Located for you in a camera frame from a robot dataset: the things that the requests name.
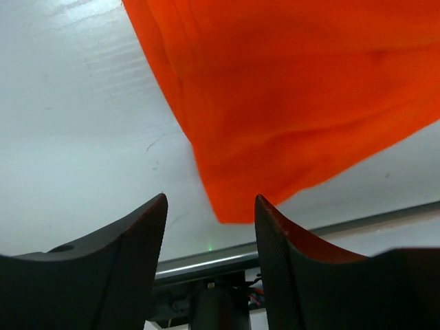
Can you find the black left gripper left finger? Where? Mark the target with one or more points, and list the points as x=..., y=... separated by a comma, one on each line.
x=103, y=280

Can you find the orange shorts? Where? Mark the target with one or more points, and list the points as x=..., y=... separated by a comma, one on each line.
x=279, y=96

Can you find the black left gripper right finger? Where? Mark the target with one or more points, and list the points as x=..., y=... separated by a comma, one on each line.
x=385, y=294

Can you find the aluminium table edge rail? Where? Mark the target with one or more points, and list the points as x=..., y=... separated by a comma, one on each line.
x=278, y=238

